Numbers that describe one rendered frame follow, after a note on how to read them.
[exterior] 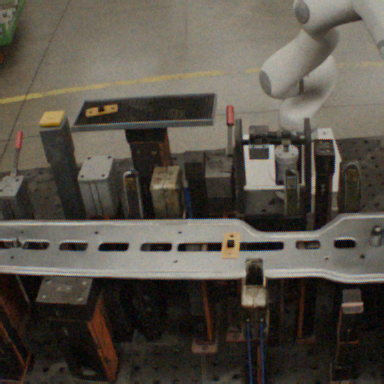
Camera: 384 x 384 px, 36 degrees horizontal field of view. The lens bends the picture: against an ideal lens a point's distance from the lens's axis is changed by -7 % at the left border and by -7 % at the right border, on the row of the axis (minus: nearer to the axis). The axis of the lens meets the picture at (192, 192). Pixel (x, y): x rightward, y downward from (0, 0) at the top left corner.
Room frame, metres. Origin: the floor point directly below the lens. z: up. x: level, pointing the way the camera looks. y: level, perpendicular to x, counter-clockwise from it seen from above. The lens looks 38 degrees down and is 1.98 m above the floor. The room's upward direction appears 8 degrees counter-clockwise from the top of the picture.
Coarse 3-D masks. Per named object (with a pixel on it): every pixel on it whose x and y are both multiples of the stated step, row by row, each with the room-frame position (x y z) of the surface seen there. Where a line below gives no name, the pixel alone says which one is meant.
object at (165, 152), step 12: (132, 132) 1.37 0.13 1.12; (144, 132) 1.37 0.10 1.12; (156, 132) 1.36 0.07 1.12; (132, 144) 1.38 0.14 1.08; (144, 144) 1.37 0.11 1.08; (156, 144) 1.37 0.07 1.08; (168, 144) 1.42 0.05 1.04; (132, 156) 1.38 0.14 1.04; (144, 156) 1.37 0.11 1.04; (156, 156) 1.37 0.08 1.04; (168, 156) 1.40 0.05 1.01; (144, 168) 1.37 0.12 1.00; (144, 180) 1.38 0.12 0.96; (144, 192) 1.38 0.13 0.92; (144, 204) 1.38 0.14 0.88
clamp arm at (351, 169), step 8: (344, 168) 1.15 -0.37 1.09; (352, 168) 1.14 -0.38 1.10; (344, 176) 1.14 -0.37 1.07; (352, 176) 1.12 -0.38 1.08; (344, 184) 1.13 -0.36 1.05; (352, 184) 1.13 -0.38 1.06; (344, 192) 1.13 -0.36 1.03; (352, 192) 1.12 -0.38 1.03; (344, 200) 1.12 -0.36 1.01; (352, 200) 1.12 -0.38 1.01; (344, 208) 1.12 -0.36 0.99; (352, 208) 1.11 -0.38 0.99
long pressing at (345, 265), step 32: (0, 224) 1.22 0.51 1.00; (32, 224) 1.20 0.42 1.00; (64, 224) 1.19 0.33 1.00; (96, 224) 1.17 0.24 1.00; (128, 224) 1.16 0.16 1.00; (160, 224) 1.14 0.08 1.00; (192, 224) 1.13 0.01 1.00; (224, 224) 1.11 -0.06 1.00; (352, 224) 1.05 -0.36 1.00; (0, 256) 1.09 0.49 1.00; (32, 256) 1.08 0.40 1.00; (64, 256) 1.07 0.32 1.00; (96, 256) 1.06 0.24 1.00; (128, 256) 1.04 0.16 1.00; (160, 256) 1.03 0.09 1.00; (192, 256) 1.02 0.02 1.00; (288, 256) 0.98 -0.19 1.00; (320, 256) 0.96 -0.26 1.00; (352, 256) 0.94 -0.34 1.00
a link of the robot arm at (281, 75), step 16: (304, 0) 1.26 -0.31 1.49; (320, 0) 1.25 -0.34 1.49; (336, 0) 1.25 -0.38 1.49; (304, 16) 1.25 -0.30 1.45; (320, 16) 1.23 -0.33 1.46; (336, 16) 1.24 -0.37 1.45; (352, 16) 1.25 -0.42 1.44; (304, 32) 1.37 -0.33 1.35; (320, 32) 1.26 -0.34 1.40; (336, 32) 1.35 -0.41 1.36; (288, 48) 1.46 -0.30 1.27; (304, 48) 1.38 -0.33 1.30; (320, 48) 1.34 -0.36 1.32; (272, 64) 1.48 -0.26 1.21; (288, 64) 1.44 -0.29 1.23; (304, 64) 1.40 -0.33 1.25; (320, 64) 1.40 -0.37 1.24; (272, 80) 1.46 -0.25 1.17; (288, 80) 1.43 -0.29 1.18; (272, 96) 1.47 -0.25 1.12; (288, 96) 1.46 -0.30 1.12
